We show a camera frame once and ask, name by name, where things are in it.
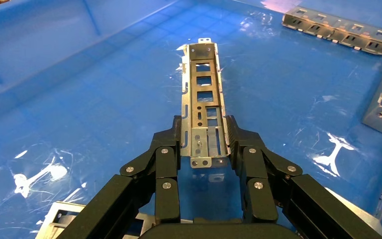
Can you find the metal bracket with dark windows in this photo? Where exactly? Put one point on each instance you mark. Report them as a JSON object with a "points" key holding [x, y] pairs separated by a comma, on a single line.
{"points": [[59, 214]]}

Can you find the dark flat metal bracket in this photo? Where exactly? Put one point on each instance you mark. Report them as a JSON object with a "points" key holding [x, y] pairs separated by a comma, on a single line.
{"points": [[375, 120]]}

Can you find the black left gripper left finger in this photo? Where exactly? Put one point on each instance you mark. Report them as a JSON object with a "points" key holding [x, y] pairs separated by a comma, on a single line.
{"points": [[168, 184]]}

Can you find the long silver metal channel bracket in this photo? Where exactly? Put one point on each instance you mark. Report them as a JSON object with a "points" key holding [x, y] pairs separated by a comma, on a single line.
{"points": [[204, 52]]}

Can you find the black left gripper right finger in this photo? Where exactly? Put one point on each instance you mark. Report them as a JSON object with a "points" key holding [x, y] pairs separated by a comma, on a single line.
{"points": [[257, 188]]}

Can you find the silver tabbed metal bracket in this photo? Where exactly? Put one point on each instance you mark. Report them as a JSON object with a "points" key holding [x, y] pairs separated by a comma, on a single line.
{"points": [[339, 29]]}

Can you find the blue plastic bin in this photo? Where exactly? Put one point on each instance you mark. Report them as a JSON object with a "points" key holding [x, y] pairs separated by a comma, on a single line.
{"points": [[79, 99]]}

